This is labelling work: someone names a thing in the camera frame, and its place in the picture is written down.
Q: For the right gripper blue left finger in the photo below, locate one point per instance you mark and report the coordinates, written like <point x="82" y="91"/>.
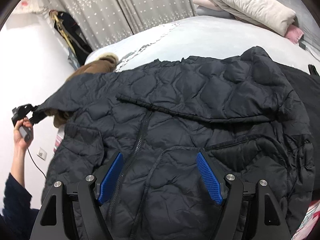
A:
<point x="107" y="176"/>

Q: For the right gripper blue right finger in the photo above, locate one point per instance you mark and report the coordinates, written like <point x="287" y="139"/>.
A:
<point x="211" y="177"/>

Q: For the black quilted puffer jacket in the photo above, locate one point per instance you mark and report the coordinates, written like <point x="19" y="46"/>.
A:
<point x="242" y="111"/>

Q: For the dark blue sleeve forearm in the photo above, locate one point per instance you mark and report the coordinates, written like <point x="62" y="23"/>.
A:
<point x="18" y="217"/>

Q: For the black hanging clothes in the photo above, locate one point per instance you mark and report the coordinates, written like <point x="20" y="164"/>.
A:
<point x="72" y="34"/>

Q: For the person's left hand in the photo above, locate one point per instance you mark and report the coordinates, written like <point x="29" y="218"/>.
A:
<point x="20" y="144"/>

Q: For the red green patterned blanket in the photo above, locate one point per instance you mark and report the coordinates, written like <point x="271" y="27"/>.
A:
<point x="59" y="137"/>

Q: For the brown folded coat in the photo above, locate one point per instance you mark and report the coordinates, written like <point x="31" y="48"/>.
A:
<point x="79" y="89"/>

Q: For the grey dotted curtain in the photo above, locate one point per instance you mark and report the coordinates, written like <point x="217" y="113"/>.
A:
<point x="104" y="22"/>

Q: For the white fringed checked throw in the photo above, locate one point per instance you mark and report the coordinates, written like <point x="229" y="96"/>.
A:
<point x="147" y="46"/>

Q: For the black folded garment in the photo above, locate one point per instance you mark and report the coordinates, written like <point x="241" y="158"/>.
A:
<point x="306" y="86"/>

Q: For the grey bed sheet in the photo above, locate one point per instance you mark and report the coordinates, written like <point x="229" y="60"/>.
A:
<point x="220" y="38"/>

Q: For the pink small cushion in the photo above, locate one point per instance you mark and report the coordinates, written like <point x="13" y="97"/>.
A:
<point x="294" y="34"/>

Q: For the cream quilted pillow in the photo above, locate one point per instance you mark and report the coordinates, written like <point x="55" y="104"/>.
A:
<point x="270" y="13"/>

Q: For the white wall socket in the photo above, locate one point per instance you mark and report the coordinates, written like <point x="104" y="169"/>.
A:
<point x="42" y="154"/>

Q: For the white wall air conditioner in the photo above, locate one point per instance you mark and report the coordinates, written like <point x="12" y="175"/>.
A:
<point x="30" y="7"/>

